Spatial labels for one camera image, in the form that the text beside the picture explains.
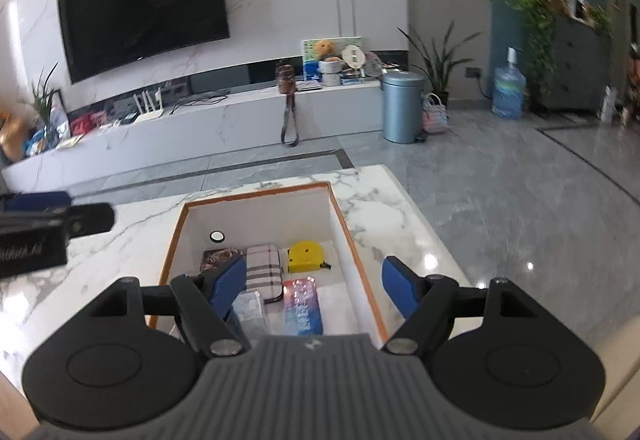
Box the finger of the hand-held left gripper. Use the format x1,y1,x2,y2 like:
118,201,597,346
0,191,71,213
0,202,116,238

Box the red box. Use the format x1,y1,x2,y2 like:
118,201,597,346
70,114,96,136

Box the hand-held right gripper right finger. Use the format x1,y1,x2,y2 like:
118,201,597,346
381,256,533,355

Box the white marble television console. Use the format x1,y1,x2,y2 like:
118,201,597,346
0,80,388,193

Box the white router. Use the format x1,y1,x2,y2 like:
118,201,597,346
135,90,166,123

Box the clear plastic box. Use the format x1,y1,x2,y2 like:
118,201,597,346
231,289,268,338

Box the grey patterned fan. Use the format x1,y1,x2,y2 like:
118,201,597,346
361,51,385,78

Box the white bottle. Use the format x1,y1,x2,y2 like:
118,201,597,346
600,86,618,123

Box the aloe plant in glass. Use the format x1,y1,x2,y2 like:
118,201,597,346
30,62,63,141

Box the dark grey cabinet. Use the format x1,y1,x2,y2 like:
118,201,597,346
537,12,621,113

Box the orange cardboard box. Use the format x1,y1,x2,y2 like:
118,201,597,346
147,181,390,341

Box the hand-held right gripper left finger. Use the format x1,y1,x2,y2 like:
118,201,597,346
90,252,251,358

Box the pink woven basket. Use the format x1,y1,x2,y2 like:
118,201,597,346
422,92,447,134

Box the yellow tape measure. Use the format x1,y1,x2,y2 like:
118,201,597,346
287,241,333,275

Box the white round fan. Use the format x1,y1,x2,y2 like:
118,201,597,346
341,45,365,71

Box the blue water jug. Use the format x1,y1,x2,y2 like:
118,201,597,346
491,47,527,119

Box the trailing green plant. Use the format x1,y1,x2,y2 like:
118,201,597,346
502,0,613,101

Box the white jars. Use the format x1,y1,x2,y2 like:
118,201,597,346
318,59,343,87

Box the brown bag with strap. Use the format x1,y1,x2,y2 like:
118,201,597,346
276,62,301,148

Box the blue snack packets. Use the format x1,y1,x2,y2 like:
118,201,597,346
25,127,56,156

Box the black cables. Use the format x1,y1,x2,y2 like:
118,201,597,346
170,90,231,110

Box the plaid case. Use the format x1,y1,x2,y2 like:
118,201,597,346
245,244,286,305

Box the brown printed box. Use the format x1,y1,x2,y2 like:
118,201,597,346
200,247,241,277

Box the black television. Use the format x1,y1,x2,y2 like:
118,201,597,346
56,0,231,85

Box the colourful tin pencil case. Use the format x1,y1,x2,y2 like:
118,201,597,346
282,276,325,337

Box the grey-blue trash can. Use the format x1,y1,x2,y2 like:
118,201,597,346
382,71,428,144

